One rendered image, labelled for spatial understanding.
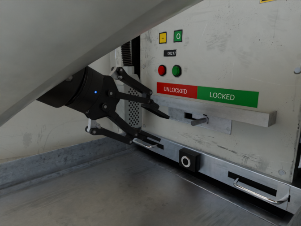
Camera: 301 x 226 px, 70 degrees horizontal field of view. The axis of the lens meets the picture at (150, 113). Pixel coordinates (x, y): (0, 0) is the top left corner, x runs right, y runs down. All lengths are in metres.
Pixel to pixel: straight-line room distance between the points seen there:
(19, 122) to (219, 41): 0.66
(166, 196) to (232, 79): 0.32
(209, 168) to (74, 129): 0.50
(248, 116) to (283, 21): 0.19
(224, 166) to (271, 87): 0.22
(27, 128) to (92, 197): 0.38
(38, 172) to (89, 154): 0.16
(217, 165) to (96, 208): 0.31
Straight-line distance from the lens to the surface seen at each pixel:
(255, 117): 0.49
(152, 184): 0.61
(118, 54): 0.79
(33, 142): 0.86
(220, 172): 0.60
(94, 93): 0.35
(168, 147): 0.70
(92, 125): 0.40
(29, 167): 0.70
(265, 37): 0.52
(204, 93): 0.59
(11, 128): 0.85
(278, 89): 0.51
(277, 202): 0.52
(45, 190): 0.65
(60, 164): 0.72
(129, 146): 0.83
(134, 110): 0.69
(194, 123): 0.55
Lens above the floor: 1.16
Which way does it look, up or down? 13 degrees down
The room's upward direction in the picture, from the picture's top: straight up
